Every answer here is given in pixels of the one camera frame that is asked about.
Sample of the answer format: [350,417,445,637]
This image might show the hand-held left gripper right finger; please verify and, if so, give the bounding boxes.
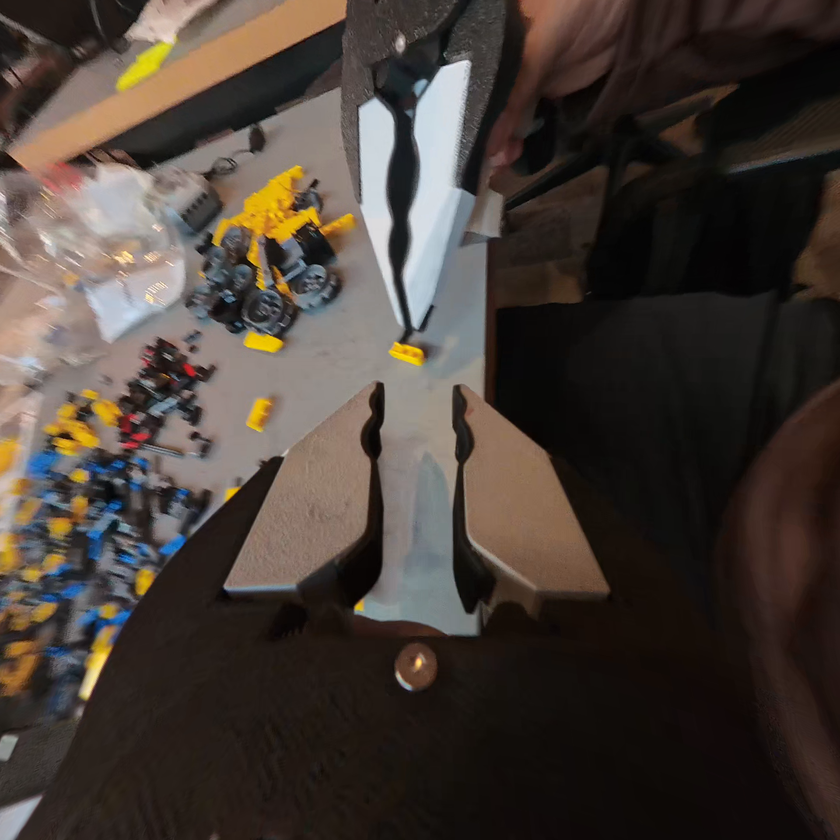
[451,384,611,631]

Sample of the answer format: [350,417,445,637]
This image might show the person's dark trousers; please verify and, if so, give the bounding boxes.
[492,289,788,657]

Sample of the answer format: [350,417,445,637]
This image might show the black cable plug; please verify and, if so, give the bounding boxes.
[200,123,269,179]

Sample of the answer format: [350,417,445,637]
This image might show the person's right hand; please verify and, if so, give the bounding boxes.
[489,0,560,179]

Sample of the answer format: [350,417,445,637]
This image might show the grey motor block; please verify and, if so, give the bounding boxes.
[164,172,225,235]

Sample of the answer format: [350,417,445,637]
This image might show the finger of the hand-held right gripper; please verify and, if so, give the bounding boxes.
[400,61,473,330]
[358,92,412,330]

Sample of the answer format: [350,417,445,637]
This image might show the person's right forearm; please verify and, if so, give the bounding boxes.
[518,0,840,122]

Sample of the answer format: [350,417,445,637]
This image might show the black office chair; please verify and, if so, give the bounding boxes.
[505,85,840,303]

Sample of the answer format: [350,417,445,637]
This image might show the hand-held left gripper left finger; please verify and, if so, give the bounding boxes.
[223,381,386,611]

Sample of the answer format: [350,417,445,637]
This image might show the yellow perforated beam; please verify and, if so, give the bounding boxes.
[217,166,358,290]

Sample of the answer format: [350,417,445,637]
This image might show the pile of mixed building pieces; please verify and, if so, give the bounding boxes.
[0,387,211,716]

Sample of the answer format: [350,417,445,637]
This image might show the crumpled clear plastic bag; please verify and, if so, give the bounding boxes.
[0,164,185,296]

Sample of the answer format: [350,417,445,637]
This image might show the yellow green object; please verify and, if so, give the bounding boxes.
[115,39,178,93]

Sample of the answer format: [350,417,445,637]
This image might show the pile of black red pins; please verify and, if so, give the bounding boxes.
[118,335,217,460]

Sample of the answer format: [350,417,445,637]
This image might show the clear plastic bags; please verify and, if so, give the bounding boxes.
[85,249,188,342]

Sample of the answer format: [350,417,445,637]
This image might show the grey desk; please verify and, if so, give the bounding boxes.
[0,85,496,729]

